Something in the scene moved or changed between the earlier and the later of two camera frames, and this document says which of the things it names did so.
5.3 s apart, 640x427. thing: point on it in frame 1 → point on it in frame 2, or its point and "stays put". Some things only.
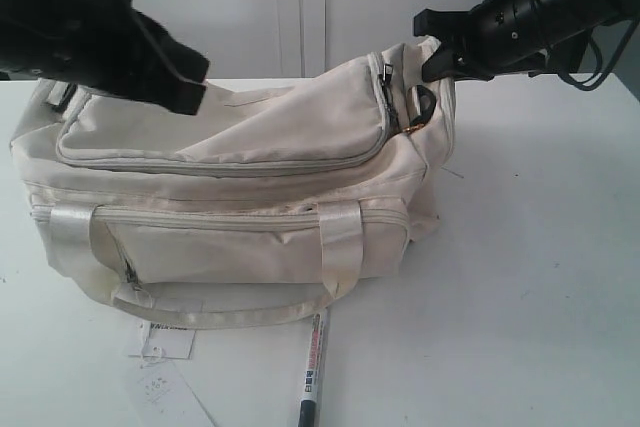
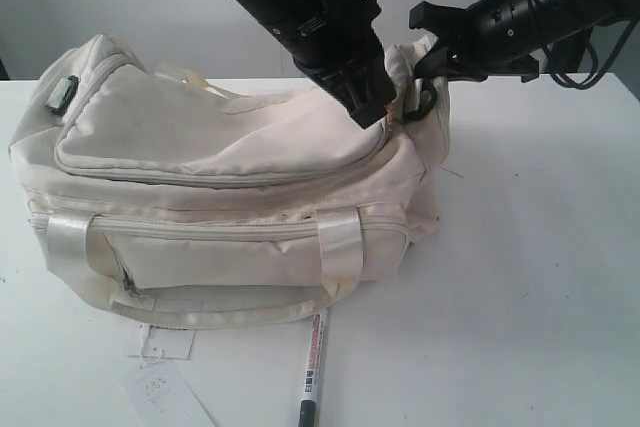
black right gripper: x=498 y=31 stays put
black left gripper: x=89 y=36 → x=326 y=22
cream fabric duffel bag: x=283 y=192 stays put
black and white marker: x=309 y=397 stays put
